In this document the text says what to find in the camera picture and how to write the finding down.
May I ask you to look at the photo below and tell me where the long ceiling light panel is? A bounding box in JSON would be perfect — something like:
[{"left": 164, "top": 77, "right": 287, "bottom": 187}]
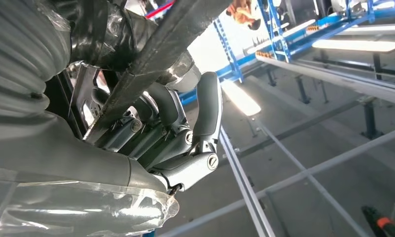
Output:
[
  {"left": 311, "top": 39, "right": 395, "bottom": 53},
  {"left": 221, "top": 79, "right": 262, "bottom": 117}
]

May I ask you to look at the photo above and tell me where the black tool with orange band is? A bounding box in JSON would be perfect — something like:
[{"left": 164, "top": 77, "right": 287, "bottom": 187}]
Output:
[{"left": 361, "top": 205, "right": 395, "bottom": 237}]

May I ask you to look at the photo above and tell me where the blue metal frame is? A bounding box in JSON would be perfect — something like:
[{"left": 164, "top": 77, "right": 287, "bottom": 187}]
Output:
[{"left": 179, "top": 0, "right": 395, "bottom": 106}]

